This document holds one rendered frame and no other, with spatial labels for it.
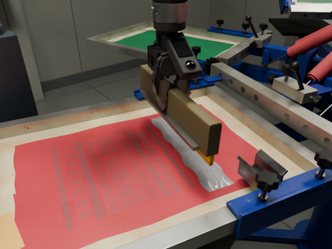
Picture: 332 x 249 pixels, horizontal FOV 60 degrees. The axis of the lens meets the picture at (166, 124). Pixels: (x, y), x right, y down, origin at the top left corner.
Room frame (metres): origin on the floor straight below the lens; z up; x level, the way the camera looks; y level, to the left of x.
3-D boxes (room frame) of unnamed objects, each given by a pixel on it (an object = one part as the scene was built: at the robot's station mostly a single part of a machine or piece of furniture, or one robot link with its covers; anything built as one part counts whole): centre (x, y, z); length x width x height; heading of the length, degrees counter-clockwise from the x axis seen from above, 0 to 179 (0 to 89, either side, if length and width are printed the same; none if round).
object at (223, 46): (1.56, -0.15, 1.05); 1.08 x 0.61 x 0.23; 55
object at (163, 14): (0.66, -0.01, 1.31); 0.08 x 0.08 x 0.05
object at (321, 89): (0.83, -0.44, 1.02); 0.17 x 0.06 x 0.05; 115
